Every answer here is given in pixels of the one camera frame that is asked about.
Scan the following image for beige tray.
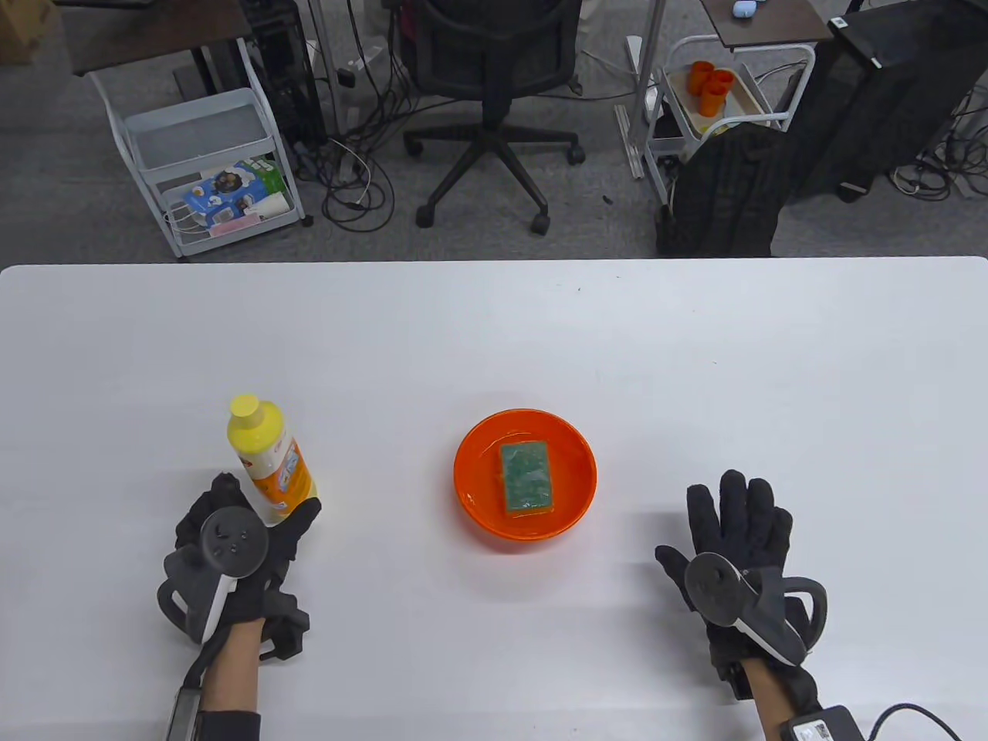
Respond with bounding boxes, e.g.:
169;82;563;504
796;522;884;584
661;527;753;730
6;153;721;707
664;63;774;141

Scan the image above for black wrist strap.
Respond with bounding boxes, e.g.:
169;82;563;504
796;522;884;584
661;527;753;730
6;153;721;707
195;709;263;741

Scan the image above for pale blue utility cart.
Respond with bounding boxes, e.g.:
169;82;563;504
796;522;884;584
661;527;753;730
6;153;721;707
90;37;315;260

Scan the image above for blue printed box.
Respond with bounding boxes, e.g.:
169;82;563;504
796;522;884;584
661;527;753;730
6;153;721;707
184;160;267;226

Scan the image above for orange plastic bowl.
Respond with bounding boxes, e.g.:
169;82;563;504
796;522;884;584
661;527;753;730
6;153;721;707
453;408;598;555

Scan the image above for person's right hand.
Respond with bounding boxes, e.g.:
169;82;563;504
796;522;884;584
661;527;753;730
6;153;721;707
655;469;821;719

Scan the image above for black backpack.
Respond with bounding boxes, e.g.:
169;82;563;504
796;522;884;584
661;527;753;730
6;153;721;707
655;122;793;259

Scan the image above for dark brown desk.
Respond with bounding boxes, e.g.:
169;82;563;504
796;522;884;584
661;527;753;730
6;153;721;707
54;0;257;78

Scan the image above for brown side table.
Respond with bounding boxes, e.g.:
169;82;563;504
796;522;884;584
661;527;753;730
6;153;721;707
699;0;836;53

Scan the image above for black office chair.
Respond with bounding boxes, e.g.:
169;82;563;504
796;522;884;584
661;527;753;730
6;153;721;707
392;0;587;237

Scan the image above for black right hand controller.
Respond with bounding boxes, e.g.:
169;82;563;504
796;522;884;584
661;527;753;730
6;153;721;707
684;551;829;667

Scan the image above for black floor cable tangle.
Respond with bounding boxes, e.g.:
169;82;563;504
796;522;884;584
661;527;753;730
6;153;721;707
289;0;410;232
892;85;988;203

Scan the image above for black left hand controller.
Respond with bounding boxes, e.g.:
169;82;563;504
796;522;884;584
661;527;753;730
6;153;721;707
157;506;269;646

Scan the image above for black hand controller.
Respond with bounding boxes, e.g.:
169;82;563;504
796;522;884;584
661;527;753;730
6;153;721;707
684;551;829;667
157;506;269;646

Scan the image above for large black case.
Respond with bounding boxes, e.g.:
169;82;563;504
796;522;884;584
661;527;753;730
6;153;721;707
786;0;988;204

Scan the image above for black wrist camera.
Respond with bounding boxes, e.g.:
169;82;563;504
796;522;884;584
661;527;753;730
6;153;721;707
777;704;859;741
166;685;205;741

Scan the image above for white utility cart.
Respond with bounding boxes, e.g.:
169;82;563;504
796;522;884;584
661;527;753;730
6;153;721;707
642;35;817;206

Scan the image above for yellow dish soap bottle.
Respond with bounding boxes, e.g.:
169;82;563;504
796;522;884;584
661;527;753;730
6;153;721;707
226;394;319;528

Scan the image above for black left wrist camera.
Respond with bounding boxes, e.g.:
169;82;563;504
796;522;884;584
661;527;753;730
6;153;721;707
166;685;205;741

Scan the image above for silver metal stand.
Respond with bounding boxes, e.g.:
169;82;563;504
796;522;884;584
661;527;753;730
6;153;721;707
614;0;669;181

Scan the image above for cardboard box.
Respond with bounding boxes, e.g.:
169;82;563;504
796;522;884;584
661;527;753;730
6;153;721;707
0;0;61;65

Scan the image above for person's left hand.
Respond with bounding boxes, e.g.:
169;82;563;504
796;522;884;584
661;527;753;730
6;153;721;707
158;472;322;661

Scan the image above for black computer tower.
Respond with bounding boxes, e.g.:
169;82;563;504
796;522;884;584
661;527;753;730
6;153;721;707
238;0;327;149

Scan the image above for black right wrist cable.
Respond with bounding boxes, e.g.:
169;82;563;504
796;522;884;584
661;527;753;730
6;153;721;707
868;701;966;741

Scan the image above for person's right forearm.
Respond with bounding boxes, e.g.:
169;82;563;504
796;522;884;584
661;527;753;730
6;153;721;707
743;661;797;741

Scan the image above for green yellow sponge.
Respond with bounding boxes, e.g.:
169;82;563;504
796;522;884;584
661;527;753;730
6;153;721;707
499;440;557;517

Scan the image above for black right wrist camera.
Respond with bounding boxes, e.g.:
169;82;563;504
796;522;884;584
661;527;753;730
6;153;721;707
777;704;859;741

